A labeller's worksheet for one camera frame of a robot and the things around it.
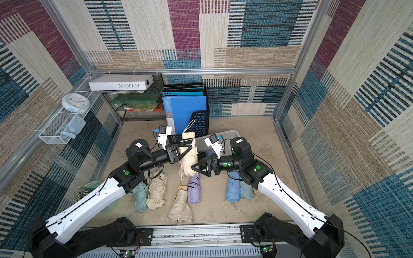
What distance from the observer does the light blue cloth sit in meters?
0.67

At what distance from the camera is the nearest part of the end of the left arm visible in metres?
0.59

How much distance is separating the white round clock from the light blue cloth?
3 cm

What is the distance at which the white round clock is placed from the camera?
0.73m

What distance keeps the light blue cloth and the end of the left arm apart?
1.41 ft

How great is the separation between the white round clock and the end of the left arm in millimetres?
494
